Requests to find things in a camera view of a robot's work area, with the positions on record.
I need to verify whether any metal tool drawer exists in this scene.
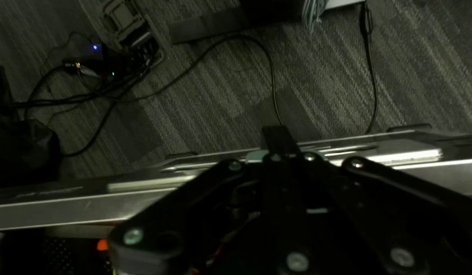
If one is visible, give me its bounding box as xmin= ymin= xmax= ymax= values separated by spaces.
xmin=0 ymin=126 xmax=472 ymax=275

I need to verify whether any orange handled tool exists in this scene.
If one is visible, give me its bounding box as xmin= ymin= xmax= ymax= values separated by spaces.
xmin=96 ymin=238 xmax=108 ymax=252

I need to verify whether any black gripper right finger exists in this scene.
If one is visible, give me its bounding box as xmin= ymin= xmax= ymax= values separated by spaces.
xmin=275 ymin=126 xmax=472 ymax=275

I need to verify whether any floor power box blue light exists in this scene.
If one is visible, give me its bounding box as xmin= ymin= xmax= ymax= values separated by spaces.
xmin=61 ymin=30 xmax=160 ymax=81

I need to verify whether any black floor cable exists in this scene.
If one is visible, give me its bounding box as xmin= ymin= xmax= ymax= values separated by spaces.
xmin=15 ymin=32 xmax=285 ymax=158

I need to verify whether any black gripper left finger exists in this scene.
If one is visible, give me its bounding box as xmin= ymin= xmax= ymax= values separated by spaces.
xmin=108 ymin=158 xmax=276 ymax=275

